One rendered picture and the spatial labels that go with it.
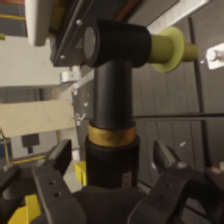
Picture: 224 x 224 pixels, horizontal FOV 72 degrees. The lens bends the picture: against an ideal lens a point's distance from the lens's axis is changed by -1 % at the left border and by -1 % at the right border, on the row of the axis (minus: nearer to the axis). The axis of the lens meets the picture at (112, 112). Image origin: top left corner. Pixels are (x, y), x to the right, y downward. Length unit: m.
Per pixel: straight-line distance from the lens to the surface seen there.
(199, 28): 0.26
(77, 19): 0.40
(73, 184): 4.61
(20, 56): 4.58
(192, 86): 0.24
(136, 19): 0.38
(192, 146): 0.26
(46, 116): 4.40
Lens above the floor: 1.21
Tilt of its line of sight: 28 degrees down
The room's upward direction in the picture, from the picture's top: 97 degrees counter-clockwise
